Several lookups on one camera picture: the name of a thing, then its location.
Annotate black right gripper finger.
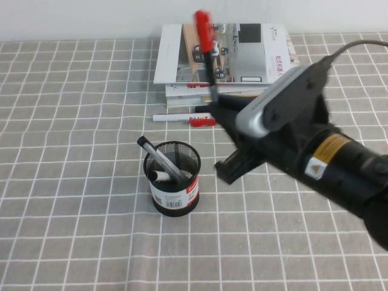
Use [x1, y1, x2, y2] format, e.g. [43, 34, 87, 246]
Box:
[217, 93, 261, 113]
[208, 104, 245, 144]

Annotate magazine with office photo cover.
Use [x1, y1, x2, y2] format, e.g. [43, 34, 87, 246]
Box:
[153, 23, 292, 85]

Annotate black mesh pen holder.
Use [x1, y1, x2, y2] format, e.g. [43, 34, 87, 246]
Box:
[142, 141, 201, 218]

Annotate black pen red cap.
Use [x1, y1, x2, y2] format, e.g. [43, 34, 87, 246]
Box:
[193, 10, 221, 105]

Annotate white paint marker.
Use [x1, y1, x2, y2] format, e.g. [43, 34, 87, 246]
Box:
[152, 113, 213, 123]

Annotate grey checked tablecloth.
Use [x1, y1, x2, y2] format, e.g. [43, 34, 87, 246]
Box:
[0, 32, 388, 291]

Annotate plain white book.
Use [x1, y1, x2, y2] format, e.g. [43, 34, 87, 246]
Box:
[166, 95, 210, 109]

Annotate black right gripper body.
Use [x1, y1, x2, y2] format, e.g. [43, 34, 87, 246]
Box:
[214, 95, 331, 186]

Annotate grey camera cable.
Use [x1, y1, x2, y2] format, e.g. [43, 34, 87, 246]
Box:
[321, 39, 388, 67]

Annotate silver wrist camera black mount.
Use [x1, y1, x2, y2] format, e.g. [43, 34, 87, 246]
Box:
[235, 56, 330, 139]

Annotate grey pen black cap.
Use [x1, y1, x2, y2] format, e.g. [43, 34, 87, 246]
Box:
[136, 136, 189, 184]

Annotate red gel pen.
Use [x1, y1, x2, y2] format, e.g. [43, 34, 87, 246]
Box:
[186, 118, 217, 128]

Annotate stack of books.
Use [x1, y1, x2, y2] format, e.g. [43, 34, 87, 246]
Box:
[165, 35, 301, 98]

